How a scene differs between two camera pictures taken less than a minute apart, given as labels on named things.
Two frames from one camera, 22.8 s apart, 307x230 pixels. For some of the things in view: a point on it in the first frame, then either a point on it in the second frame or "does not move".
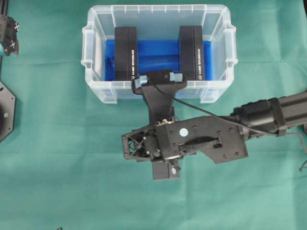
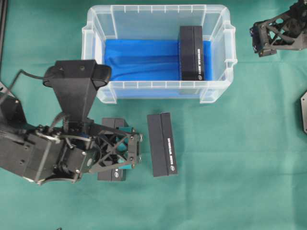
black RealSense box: [126, 53] to [114, 174]
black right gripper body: [145, 144] to [288, 30]
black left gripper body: [9, 28] to [74, 148]
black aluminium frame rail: [4, 6] does not move
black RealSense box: [191, 58] does not move
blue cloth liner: [157, 55] does not move
